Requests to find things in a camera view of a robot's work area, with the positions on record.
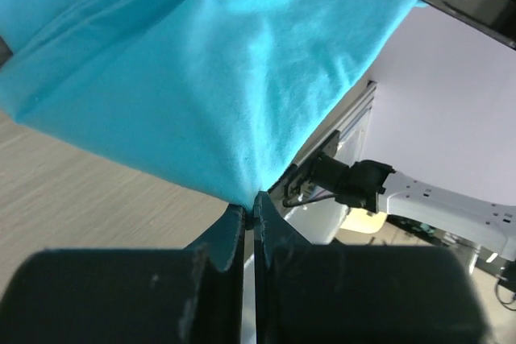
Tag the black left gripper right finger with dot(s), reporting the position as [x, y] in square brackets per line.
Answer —
[337, 293]

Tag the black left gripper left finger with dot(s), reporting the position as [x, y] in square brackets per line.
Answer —
[192, 295]

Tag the cyan t-shirt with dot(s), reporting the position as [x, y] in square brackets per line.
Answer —
[217, 96]

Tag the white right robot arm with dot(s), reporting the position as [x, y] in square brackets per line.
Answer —
[443, 115]

